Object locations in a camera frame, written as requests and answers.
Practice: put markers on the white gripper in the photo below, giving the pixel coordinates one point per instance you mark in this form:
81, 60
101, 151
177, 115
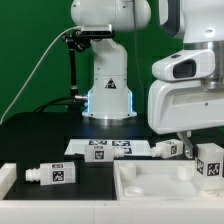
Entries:
182, 107

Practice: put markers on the white square table top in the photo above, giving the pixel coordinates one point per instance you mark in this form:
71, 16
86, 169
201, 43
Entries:
145, 180

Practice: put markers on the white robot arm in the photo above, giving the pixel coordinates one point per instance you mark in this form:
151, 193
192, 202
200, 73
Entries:
199, 23

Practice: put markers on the white marker sheet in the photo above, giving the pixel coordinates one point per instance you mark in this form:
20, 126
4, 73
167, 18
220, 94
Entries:
130, 147

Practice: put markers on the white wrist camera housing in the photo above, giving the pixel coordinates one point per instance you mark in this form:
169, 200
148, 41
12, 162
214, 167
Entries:
185, 65

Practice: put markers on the grey camera on stand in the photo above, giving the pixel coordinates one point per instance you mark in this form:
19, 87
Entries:
97, 31

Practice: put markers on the black camera stand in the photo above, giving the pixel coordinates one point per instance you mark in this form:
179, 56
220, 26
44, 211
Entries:
74, 45

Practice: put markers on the white U-shaped obstacle wall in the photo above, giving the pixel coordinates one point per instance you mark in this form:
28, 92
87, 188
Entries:
199, 210

